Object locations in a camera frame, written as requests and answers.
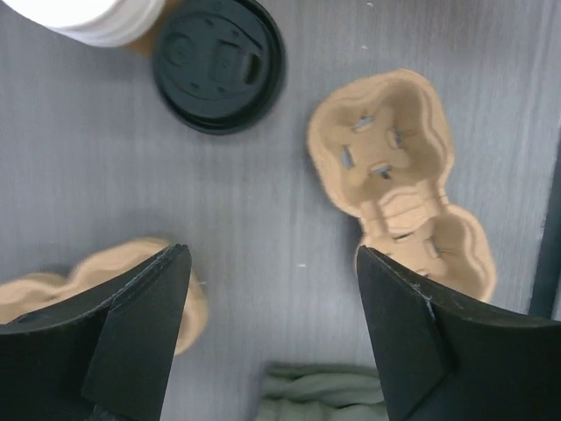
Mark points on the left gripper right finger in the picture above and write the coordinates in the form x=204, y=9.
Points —
x=442, y=355

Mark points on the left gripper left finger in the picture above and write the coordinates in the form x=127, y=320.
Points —
x=104, y=354

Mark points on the black plastic cup lid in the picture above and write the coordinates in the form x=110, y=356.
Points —
x=219, y=66

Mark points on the olive green cloth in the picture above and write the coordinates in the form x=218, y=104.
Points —
x=320, y=392

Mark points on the brown pulp cup carrier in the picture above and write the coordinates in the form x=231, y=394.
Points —
x=383, y=152

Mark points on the stack of paper cups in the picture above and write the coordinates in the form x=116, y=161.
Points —
x=130, y=24

